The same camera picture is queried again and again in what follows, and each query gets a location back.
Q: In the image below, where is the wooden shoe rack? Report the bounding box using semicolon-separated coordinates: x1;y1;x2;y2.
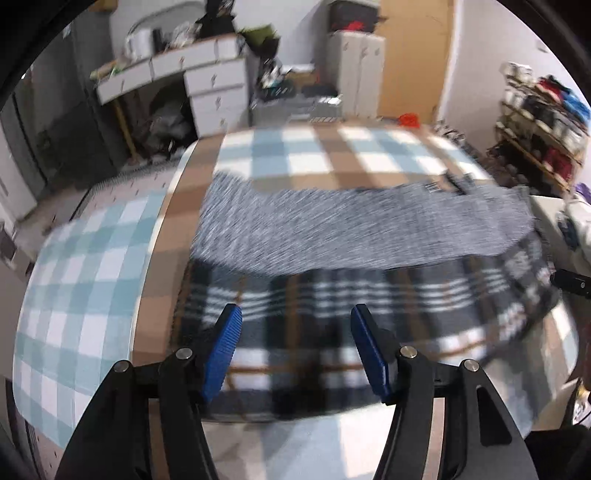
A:
495;62;590;197

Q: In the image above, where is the orange bag on floor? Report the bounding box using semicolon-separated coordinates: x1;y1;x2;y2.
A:
398;112;422;128

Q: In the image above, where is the silver aluminium suitcase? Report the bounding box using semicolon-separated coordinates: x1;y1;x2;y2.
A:
249;95;342;128

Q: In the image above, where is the brown blue checked bedsheet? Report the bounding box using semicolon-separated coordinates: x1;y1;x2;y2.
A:
132;122;579;479

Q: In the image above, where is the plaid knit cardigan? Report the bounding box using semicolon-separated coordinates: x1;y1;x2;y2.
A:
172;173;560;422

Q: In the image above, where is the green wrapped bouquet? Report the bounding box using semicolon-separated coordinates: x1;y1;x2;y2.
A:
239;24;280;59

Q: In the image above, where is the wooden door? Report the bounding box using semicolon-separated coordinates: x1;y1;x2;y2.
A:
376;0;455;123

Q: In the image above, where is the white hard-shell suitcase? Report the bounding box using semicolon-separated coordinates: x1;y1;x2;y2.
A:
325;31;386;119

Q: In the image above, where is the dark grey refrigerator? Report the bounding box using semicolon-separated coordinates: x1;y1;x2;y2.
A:
1;11;128;200

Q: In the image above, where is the white drawer desk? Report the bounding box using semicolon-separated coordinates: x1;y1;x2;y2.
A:
97;34;249;137

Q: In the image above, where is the white electric kettle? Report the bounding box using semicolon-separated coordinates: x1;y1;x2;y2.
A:
124;28;154;62

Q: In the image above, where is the light blue checked blanket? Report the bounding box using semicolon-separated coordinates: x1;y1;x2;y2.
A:
12;191;167;448

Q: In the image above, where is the stack of shoe boxes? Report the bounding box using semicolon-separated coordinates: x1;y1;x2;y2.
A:
328;0;381;33

